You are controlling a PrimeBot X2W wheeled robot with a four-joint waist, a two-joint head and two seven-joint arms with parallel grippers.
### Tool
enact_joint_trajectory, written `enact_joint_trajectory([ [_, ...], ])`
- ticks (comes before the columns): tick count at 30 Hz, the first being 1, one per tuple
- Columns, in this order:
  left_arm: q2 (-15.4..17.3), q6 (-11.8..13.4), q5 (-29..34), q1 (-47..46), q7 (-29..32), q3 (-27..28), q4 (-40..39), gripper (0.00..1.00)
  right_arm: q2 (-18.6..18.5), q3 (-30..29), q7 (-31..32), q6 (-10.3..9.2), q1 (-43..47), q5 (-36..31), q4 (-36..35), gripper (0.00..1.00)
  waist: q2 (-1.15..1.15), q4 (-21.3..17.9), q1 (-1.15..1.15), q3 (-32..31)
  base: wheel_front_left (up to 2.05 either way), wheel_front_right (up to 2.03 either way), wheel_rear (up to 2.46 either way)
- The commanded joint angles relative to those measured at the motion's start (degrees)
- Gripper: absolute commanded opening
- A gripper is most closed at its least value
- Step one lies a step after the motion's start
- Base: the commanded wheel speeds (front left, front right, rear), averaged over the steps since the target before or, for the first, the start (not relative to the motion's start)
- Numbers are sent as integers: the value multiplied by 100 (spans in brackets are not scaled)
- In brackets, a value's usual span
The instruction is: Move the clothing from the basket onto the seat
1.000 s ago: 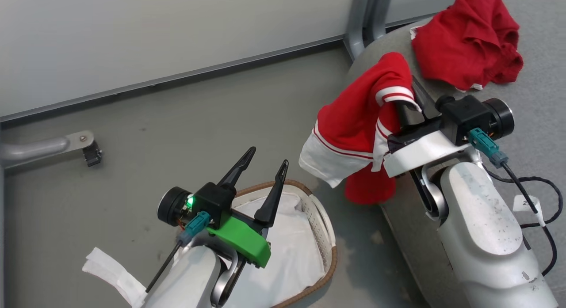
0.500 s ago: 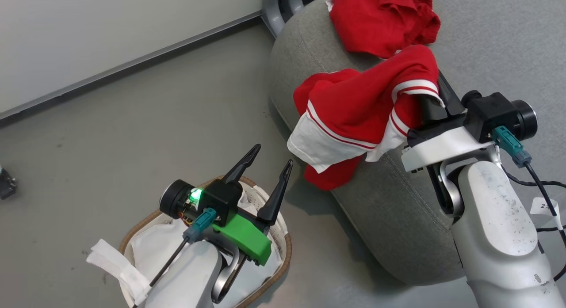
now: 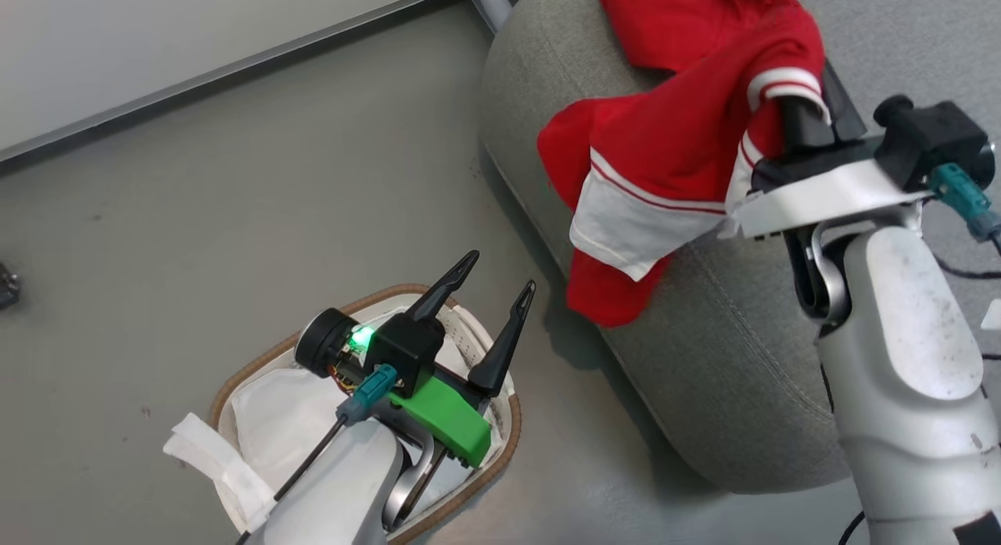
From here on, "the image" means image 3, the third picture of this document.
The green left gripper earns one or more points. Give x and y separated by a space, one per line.
446 420

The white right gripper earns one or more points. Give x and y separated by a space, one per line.
829 189

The red and white shirt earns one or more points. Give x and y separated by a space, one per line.
665 138

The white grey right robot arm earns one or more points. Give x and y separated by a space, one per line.
907 357

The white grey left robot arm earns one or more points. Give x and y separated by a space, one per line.
336 490

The grey fabric sofa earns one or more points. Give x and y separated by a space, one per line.
743 357

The white laundry basket brown rim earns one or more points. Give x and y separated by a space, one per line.
463 335

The small white paper scrap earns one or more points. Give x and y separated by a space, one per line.
993 314

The black caster wheel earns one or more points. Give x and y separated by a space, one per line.
8 287

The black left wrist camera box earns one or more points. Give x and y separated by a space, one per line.
407 346

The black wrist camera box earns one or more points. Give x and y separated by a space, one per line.
407 346
931 138

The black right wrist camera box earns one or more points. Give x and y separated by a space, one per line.
931 138

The grey partition post with feet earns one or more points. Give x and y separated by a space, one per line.
493 1

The grey partition bottom rail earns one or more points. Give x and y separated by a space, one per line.
235 66

